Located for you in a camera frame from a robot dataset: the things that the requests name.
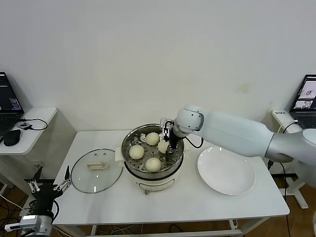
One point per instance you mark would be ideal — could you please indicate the cream electric cooking pot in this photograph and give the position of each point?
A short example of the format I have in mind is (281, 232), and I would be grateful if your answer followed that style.
(155, 185)

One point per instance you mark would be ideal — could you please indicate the white side table with mouse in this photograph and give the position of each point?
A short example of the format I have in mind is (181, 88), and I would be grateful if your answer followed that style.
(37, 116)

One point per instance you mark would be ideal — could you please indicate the white steamed baozi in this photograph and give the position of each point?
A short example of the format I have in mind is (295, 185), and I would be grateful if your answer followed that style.
(152, 138)
(163, 146)
(153, 165)
(136, 151)

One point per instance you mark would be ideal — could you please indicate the black laptop with dark screen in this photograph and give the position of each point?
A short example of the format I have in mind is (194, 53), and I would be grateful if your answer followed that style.
(7, 98)

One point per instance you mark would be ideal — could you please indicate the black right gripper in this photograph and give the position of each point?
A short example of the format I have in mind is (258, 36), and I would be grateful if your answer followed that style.
(174, 134)

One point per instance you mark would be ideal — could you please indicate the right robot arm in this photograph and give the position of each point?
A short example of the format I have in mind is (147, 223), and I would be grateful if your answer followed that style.
(234, 133)

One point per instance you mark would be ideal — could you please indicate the grey laptop showing camera views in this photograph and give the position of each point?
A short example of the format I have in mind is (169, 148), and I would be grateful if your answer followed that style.
(306, 98)

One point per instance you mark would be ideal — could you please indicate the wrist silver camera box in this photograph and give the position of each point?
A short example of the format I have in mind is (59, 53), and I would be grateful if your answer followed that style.
(28, 222)
(166, 123)

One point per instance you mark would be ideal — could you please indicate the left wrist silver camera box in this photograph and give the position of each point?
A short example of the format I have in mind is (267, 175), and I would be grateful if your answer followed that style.
(28, 222)

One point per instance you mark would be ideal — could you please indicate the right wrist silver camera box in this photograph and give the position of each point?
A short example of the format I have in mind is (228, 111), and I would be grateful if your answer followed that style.
(166, 123)

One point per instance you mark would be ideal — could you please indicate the stainless steel steamer basket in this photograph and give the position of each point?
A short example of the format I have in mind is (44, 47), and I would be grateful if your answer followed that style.
(176, 158)

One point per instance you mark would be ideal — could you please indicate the white side table with label box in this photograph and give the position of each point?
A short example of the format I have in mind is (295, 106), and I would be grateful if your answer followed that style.
(276, 122)

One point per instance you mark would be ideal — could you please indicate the small white labelled box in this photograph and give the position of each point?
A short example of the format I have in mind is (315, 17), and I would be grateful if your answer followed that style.
(279, 113)

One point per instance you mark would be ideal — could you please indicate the black computer mouse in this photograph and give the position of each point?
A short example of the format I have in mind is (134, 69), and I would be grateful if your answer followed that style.
(12, 137)

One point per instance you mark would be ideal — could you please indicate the white main table frame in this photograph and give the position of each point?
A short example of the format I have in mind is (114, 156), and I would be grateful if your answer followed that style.
(172, 233)

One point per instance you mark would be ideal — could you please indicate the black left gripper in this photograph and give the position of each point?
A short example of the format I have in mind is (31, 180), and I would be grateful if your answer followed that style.
(45, 195)

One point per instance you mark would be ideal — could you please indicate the small black usb hub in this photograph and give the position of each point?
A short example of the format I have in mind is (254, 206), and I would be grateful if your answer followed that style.
(26, 126)

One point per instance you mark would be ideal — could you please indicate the white round plate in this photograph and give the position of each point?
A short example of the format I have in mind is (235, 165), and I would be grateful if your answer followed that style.
(226, 171)

